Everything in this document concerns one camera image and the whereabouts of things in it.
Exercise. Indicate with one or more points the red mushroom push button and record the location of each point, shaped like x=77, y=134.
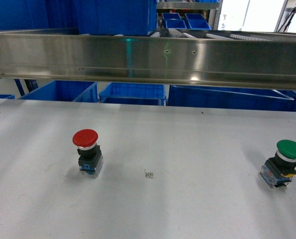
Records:
x=90, y=156

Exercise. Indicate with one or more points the green mushroom push button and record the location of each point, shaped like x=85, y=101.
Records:
x=278, y=171

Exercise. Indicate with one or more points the large blue bin upper shelf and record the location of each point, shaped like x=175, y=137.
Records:
x=94, y=17

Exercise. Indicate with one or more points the stainless steel shelf beam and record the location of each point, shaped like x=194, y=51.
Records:
x=167, y=56

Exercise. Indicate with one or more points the blue bin under beam middle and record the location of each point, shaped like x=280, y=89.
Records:
x=134, y=94

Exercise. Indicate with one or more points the blue bin under beam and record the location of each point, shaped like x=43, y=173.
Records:
x=65, y=91
x=134, y=94
x=229, y=98

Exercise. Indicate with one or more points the blue bin under beam right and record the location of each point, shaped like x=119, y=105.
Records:
x=229, y=98

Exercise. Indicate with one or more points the small QR code sticker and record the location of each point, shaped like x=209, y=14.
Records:
x=149, y=174

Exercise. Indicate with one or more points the blue bin under beam left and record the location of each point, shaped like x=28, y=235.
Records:
x=65, y=91

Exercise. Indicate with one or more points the small blue bin background left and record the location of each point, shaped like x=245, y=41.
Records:
x=173, y=20

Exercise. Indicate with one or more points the small blue bin background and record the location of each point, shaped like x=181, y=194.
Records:
x=196, y=21
x=173, y=20

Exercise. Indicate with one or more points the small blue bin background right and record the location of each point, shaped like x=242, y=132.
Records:
x=196, y=21

